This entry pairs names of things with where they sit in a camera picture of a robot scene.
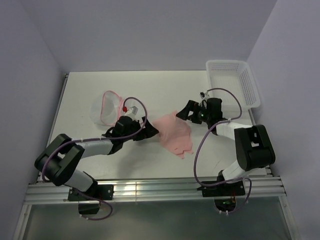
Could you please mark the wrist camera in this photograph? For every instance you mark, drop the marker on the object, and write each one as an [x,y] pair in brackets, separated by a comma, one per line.
[130,112]
[204,95]

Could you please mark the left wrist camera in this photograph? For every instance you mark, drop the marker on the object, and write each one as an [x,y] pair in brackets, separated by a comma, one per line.
[130,112]

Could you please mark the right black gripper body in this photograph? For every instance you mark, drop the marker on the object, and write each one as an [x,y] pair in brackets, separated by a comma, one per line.
[203,115]

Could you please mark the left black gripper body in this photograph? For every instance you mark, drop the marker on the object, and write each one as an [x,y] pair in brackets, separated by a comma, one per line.
[135,127]

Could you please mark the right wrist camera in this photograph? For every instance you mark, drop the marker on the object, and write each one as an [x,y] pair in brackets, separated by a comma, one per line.
[204,95]

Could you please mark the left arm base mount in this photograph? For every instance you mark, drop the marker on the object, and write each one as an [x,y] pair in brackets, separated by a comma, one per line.
[93,200]

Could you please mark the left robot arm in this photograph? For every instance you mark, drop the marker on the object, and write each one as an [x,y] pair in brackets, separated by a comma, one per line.
[58,162]

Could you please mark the white mesh laundry bag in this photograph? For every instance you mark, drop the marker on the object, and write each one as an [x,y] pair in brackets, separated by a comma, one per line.
[107,108]

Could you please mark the pink bra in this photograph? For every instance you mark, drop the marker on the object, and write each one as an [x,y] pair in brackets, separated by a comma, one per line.
[174,134]

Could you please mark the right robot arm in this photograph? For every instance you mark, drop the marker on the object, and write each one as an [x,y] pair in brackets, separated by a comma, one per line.
[253,147]

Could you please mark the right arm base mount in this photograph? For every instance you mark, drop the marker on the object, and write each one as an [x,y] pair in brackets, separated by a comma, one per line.
[224,195]

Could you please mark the white plastic basket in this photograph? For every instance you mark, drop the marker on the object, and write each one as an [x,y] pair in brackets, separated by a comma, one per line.
[236,77]

